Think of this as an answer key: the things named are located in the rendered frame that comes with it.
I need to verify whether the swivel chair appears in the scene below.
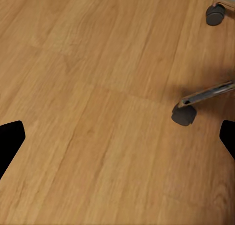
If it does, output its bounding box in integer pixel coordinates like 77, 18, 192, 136
171, 0, 235, 126

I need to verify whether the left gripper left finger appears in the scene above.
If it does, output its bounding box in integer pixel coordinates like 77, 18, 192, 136
0, 120, 25, 179

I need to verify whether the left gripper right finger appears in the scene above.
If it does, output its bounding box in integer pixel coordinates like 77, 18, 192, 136
219, 120, 235, 160

